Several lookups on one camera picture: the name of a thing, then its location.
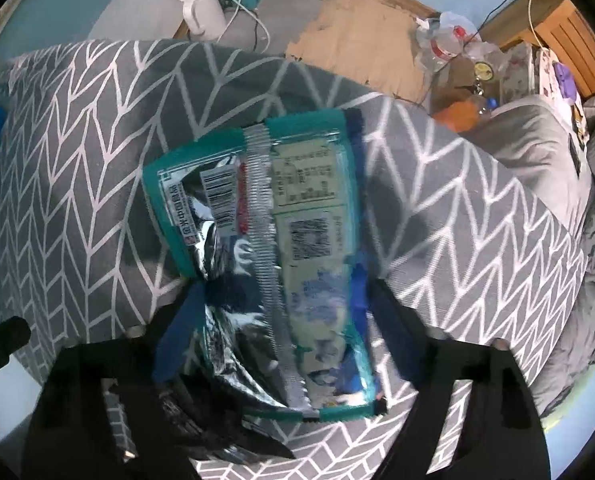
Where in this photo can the brown cardboard sheet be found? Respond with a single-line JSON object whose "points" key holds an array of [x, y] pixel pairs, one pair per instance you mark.
{"points": [[367, 40]]}

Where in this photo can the orange drink bottle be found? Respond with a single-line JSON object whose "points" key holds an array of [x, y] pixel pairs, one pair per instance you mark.
{"points": [[460, 115]]}

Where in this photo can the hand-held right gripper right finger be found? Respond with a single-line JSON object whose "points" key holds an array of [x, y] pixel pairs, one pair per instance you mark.
{"points": [[387, 320]]}

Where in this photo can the wooden headboard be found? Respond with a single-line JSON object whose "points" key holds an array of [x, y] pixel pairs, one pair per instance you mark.
{"points": [[577, 40]]}

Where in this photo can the teal snack packet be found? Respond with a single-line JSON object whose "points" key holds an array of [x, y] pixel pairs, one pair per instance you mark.
{"points": [[302, 210]]}

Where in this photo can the white electric kettle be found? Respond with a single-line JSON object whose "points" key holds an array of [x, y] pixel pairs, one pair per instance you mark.
{"points": [[202, 15]]}

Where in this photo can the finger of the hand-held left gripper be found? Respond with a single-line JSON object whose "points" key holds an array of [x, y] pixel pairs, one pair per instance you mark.
{"points": [[5, 342]]}

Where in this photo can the grey chevron cloth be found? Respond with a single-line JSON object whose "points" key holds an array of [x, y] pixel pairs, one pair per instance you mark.
{"points": [[452, 210]]}

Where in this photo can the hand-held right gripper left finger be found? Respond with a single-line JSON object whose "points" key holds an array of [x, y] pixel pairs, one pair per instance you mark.
{"points": [[177, 330]]}

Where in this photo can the grey duvet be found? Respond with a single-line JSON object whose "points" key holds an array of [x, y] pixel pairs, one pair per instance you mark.
{"points": [[537, 140]]}

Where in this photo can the black snack packet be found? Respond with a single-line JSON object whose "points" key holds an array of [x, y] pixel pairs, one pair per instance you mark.
{"points": [[217, 425]]}

